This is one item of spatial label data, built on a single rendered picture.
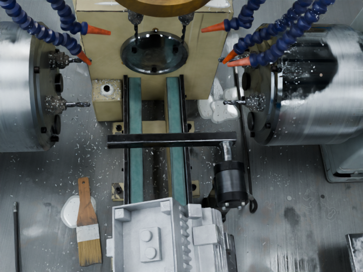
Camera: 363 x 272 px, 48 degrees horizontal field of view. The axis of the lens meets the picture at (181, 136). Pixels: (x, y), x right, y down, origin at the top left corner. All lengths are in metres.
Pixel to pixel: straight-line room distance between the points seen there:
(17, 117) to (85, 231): 0.34
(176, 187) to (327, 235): 0.40
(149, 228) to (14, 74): 0.34
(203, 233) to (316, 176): 0.49
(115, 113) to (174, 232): 0.48
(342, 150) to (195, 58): 0.40
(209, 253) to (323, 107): 0.33
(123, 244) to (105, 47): 0.42
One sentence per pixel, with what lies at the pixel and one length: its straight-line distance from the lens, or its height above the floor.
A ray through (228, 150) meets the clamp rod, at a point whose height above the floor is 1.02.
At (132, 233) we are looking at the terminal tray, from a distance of 0.67.
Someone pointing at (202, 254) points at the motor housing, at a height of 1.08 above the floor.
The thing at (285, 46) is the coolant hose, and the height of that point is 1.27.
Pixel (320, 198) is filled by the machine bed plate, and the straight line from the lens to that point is 1.07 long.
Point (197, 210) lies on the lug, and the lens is 0.67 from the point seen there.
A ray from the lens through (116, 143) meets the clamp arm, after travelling 0.78.
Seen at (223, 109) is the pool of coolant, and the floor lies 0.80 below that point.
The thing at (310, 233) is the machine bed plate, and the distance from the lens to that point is 1.04.
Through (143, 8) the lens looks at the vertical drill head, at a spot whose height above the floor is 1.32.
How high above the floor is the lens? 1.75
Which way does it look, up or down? 66 degrees down
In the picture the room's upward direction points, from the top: 12 degrees clockwise
